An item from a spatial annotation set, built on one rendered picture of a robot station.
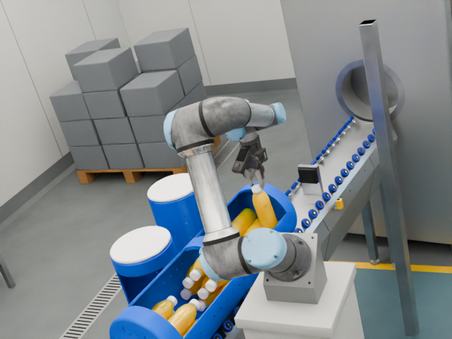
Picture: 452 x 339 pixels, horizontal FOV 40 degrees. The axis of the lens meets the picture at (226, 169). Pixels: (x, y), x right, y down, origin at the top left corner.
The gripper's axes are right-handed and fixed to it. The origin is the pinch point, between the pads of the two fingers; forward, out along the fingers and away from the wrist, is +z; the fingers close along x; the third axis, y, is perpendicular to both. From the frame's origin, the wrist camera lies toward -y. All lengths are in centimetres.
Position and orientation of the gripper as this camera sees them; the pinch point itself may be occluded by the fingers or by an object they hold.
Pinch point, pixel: (256, 186)
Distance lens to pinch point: 246.8
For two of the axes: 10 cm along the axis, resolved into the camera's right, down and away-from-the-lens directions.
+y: 5.1, -4.8, 7.1
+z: 2.3, 8.8, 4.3
